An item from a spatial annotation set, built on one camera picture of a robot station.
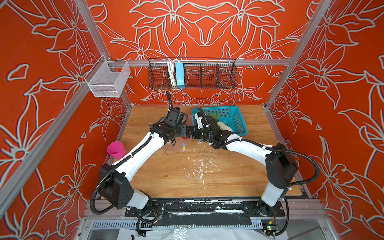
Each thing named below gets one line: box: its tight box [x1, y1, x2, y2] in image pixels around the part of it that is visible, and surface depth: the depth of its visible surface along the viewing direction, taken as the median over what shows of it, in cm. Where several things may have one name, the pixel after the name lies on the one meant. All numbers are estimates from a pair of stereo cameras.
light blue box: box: [175, 62, 185, 87], surface depth 91 cm
